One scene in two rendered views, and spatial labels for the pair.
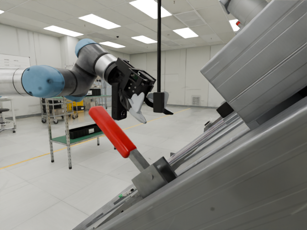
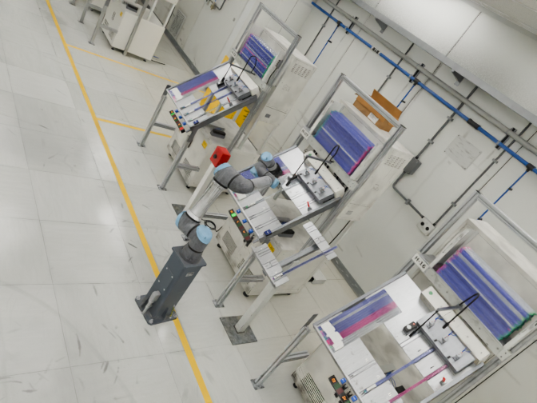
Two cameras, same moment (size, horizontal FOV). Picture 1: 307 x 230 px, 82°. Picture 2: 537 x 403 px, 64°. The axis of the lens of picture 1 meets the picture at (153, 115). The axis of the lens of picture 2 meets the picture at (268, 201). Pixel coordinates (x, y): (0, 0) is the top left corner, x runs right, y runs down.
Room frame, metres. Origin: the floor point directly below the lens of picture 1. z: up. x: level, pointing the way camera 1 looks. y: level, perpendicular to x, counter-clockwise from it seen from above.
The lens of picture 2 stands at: (-0.10, 3.03, 2.30)
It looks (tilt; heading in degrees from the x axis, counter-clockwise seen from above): 25 degrees down; 280
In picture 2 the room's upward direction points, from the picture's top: 35 degrees clockwise
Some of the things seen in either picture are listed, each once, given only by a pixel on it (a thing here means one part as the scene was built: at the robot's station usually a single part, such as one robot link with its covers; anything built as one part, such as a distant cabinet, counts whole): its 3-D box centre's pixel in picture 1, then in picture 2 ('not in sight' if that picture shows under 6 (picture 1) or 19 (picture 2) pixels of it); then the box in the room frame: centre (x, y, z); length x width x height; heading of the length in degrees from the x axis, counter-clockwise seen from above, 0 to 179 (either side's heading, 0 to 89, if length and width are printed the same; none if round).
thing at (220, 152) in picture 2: not in sight; (204, 183); (1.10, -0.40, 0.39); 0.24 x 0.24 x 0.78; 59
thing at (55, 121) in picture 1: (58, 105); not in sight; (5.53, 2.97, 0.50); 0.90 x 0.54 x 1.00; 163
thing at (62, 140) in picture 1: (84, 121); not in sight; (2.73, 1.08, 0.55); 0.91 x 0.46 x 1.10; 149
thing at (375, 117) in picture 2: not in sight; (380, 113); (0.20, -0.61, 1.82); 0.68 x 0.30 x 0.20; 149
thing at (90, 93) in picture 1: (82, 92); not in sight; (2.73, 1.08, 1.01); 0.57 x 0.17 x 0.11; 149
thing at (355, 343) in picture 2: not in sight; (379, 370); (-0.92, 0.48, 0.65); 1.01 x 0.73 x 1.29; 59
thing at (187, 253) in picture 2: not in sight; (192, 250); (0.52, 0.77, 0.60); 0.15 x 0.15 x 0.10
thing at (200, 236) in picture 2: not in sight; (200, 237); (0.53, 0.77, 0.72); 0.13 x 0.12 x 0.14; 173
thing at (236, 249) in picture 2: not in sight; (270, 246); (0.25, -0.43, 0.31); 0.70 x 0.65 x 0.62; 149
